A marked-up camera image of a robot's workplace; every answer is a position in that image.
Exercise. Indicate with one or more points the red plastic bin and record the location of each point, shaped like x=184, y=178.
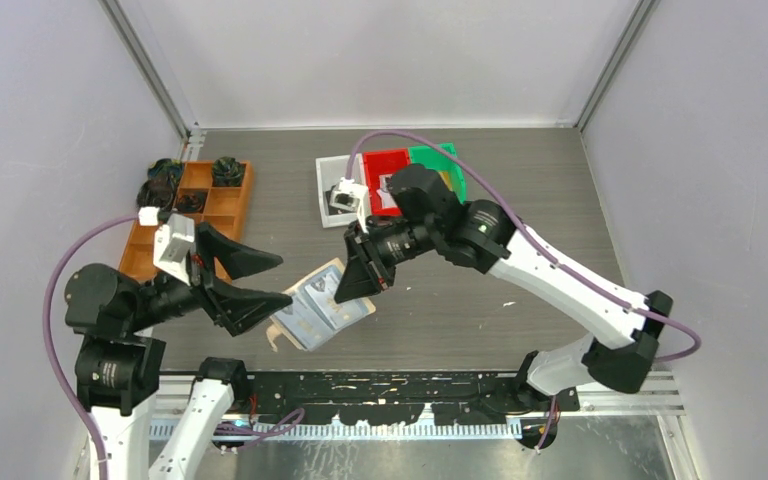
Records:
x=379, y=167

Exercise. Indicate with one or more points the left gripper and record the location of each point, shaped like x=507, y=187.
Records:
x=236, y=305

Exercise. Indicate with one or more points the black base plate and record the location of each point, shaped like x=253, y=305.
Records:
x=412, y=405

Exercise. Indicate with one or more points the white card in red bin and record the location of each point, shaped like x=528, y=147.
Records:
x=385, y=198

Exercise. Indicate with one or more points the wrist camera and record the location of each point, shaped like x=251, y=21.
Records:
x=352, y=197
x=173, y=243

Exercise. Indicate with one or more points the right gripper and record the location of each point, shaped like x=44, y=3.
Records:
x=360, y=278

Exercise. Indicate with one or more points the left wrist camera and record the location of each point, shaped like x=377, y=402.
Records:
x=173, y=243

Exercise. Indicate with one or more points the orange wooden compartment tray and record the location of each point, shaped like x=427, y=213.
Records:
x=226, y=210

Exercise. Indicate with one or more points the dark fabric bundle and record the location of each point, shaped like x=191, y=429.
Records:
x=156, y=193
x=227, y=171
x=166, y=168
x=191, y=201

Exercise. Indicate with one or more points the clear card sleeve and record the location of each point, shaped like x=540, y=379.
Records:
x=315, y=317

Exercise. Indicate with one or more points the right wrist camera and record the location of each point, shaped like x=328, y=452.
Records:
x=352, y=197

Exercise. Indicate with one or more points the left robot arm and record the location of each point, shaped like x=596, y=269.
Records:
x=118, y=365

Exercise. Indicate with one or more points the white plastic bin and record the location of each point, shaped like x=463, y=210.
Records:
x=329, y=171

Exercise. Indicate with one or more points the green plastic bin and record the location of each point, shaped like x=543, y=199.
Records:
x=450, y=172

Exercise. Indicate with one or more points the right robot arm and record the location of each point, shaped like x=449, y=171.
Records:
x=621, y=342

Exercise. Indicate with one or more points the aluminium rail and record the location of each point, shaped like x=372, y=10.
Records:
x=657, y=397

